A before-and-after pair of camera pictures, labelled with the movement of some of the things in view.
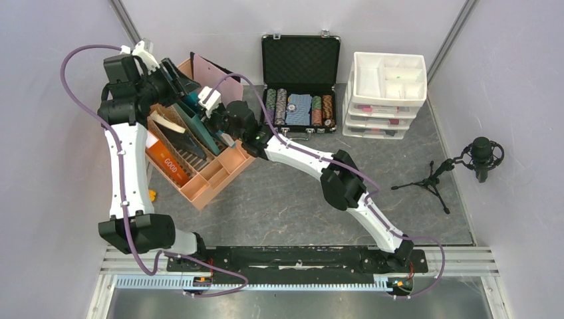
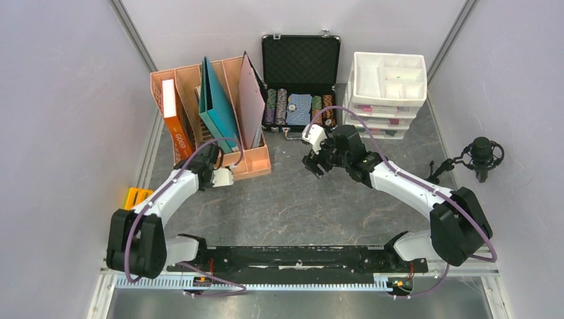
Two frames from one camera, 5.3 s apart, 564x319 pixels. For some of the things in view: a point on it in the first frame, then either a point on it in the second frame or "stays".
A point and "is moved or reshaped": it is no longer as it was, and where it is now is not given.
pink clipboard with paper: (205, 73) is moved or reshaped
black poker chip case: (299, 75) stays
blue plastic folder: (187, 106) is moved or reshaped
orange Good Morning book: (157, 151) → (183, 141)
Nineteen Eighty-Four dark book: (177, 134) is moved or reshaped
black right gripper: (211, 117) → (310, 161)
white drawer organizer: (384, 94) stays
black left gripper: (181, 81) → (209, 185)
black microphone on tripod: (480, 155) stays
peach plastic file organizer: (184, 143) is moved or reshaped
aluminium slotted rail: (171, 282) stays
